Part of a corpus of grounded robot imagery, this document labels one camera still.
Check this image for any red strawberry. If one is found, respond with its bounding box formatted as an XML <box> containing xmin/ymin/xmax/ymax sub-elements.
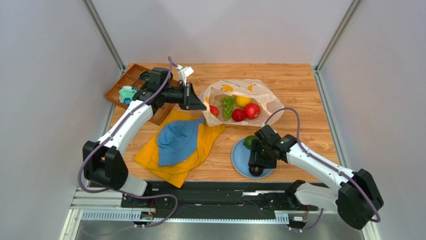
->
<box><xmin>209</xmin><ymin>105</ymin><xmax>220</xmax><ymax>118</ymax></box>
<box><xmin>231</xmin><ymin>108</ymin><xmax>247</xmax><ymax>122</ymax></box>

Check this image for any aluminium frame rail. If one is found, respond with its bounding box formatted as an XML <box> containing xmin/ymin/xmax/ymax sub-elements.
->
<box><xmin>81</xmin><ymin>0</ymin><xmax>126</xmax><ymax>74</ymax></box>
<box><xmin>313</xmin><ymin>0</ymin><xmax>363</xmax><ymax>74</ymax></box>

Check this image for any blue plate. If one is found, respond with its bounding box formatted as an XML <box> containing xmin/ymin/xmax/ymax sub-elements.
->
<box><xmin>231</xmin><ymin>138</ymin><xmax>274</xmax><ymax>179</ymax></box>

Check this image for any banana print plastic bag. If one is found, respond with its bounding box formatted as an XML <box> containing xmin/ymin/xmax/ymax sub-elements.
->
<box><xmin>198</xmin><ymin>79</ymin><xmax>284</xmax><ymax>127</ymax></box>

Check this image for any teal sock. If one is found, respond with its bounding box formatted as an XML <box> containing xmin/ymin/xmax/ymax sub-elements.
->
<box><xmin>119</xmin><ymin>86</ymin><xmax>138</xmax><ymax>106</ymax></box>

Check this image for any green grape bunch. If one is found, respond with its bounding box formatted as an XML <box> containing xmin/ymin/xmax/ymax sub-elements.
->
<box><xmin>221</xmin><ymin>96</ymin><xmax>235</xmax><ymax>122</ymax></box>

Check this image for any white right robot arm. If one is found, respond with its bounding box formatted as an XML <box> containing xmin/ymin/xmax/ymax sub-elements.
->
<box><xmin>248</xmin><ymin>125</ymin><xmax>384</xmax><ymax>230</ymax></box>

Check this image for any aluminium frame rail right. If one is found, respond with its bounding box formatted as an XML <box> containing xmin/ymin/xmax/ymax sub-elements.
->
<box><xmin>313</xmin><ymin>0</ymin><xmax>363</xmax><ymax>74</ymax></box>

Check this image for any green avocado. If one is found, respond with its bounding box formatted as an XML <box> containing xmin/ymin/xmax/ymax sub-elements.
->
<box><xmin>242</xmin><ymin>135</ymin><xmax>258</xmax><ymax>150</ymax></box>

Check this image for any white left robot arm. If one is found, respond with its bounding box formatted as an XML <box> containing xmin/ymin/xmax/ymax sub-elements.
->
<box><xmin>78</xmin><ymin>65</ymin><xmax>207</xmax><ymax>198</ymax></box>

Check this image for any yellow cloth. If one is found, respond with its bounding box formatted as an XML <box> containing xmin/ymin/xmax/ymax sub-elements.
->
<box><xmin>134</xmin><ymin>110</ymin><xmax>226</xmax><ymax>188</ymax></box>

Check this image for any blue bucket hat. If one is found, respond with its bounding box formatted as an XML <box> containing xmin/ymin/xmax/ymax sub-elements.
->
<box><xmin>156</xmin><ymin>118</ymin><xmax>204</xmax><ymax>167</ymax></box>

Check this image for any brown divided organizer tray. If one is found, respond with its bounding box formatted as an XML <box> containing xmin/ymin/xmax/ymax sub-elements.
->
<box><xmin>104</xmin><ymin>64</ymin><xmax>176</xmax><ymax>126</ymax></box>

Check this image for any red apple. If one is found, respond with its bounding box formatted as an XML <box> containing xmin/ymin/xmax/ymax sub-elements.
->
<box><xmin>244</xmin><ymin>103</ymin><xmax>261</xmax><ymax>120</ymax></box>

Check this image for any aluminium frame rail left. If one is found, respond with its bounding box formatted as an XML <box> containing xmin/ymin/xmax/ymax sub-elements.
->
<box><xmin>81</xmin><ymin>0</ymin><xmax>126</xmax><ymax>74</ymax></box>

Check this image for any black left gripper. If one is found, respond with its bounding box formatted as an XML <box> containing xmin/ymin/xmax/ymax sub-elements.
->
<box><xmin>161</xmin><ymin>82</ymin><xmax>206</xmax><ymax>111</ymax></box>

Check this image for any yellow lemon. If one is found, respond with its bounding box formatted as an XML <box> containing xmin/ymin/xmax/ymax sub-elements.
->
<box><xmin>235</xmin><ymin>96</ymin><xmax>252</xmax><ymax>109</ymax></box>

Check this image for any dark plum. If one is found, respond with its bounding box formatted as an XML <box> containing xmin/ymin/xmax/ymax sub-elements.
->
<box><xmin>248</xmin><ymin>165</ymin><xmax>264</xmax><ymax>177</ymax></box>

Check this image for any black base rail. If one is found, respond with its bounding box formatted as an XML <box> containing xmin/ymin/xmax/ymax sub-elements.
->
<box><xmin>118</xmin><ymin>180</ymin><xmax>318</xmax><ymax>221</ymax></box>

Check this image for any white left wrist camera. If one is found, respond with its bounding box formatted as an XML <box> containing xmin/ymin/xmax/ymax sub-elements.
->
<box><xmin>176</xmin><ymin>65</ymin><xmax>194</xmax><ymax>86</ymax></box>

